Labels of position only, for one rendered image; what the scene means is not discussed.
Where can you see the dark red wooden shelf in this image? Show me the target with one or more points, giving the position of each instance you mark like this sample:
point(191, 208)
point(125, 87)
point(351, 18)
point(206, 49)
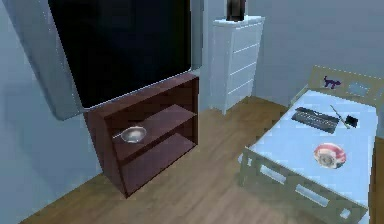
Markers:
point(156, 133)

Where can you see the silver metal bowl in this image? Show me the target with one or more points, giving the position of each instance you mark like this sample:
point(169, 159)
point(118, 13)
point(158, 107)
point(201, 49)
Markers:
point(133, 134)

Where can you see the white chest of drawers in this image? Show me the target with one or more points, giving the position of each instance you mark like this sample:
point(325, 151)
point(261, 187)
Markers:
point(235, 63)

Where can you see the grey framed television set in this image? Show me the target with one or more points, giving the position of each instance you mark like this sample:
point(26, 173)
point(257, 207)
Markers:
point(123, 46)

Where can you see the dark brown vase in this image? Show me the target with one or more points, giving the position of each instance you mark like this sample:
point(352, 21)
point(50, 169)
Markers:
point(236, 9)

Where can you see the black keyboard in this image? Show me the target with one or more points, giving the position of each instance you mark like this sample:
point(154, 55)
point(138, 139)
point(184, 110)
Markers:
point(315, 119)

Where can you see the beige bed with blue sheet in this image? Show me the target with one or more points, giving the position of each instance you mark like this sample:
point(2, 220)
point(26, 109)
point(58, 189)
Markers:
point(310, 156)

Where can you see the red and white round ball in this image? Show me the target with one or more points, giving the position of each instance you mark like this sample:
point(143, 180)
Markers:
point(329, 155)

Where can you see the grey pen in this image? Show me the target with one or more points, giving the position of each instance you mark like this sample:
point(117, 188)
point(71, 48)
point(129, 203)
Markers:
point(339, 116)

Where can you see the small black box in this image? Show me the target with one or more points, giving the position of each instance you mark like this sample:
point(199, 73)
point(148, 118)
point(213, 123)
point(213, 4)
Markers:
point(351, 120)

